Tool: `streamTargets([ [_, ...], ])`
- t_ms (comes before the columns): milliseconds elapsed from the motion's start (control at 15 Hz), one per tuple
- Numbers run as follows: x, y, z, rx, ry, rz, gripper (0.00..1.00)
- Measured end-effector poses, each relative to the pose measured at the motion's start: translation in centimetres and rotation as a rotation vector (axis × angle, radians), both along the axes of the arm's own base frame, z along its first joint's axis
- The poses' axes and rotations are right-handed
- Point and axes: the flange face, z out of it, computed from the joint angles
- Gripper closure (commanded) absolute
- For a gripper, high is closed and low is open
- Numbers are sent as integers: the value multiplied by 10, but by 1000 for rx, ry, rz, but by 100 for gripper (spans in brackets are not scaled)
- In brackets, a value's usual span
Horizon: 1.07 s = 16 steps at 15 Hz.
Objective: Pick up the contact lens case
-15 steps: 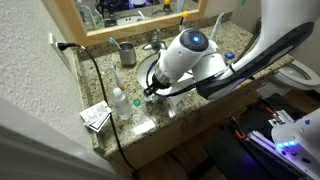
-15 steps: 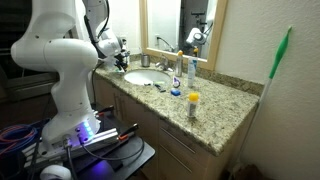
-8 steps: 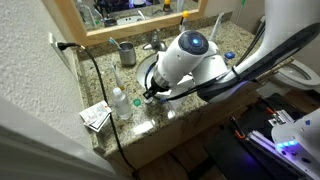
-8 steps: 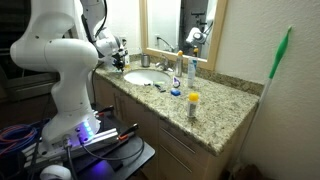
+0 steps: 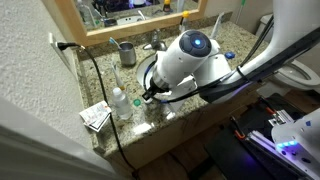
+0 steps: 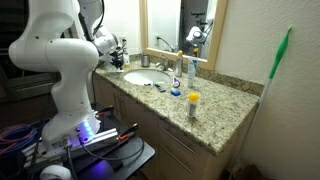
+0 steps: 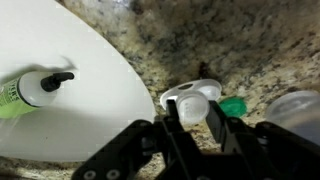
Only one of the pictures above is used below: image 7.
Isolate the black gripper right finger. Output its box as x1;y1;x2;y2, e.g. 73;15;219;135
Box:
205;99;320;180

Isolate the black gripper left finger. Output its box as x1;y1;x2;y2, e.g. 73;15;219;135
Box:
71;99;207;180

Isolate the white contact lens case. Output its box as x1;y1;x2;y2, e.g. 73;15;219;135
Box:
159;78;223;125

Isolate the green lens case cap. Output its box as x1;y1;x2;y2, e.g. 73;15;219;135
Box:
218;96;249;119

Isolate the clear plastic solution bottle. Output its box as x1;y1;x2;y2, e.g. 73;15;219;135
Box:
265;90;320;146

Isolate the white sink basin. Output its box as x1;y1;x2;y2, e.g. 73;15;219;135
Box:
0;0;157;164

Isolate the green soap pump bottle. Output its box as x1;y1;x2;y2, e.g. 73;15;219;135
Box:
0;71;76;120

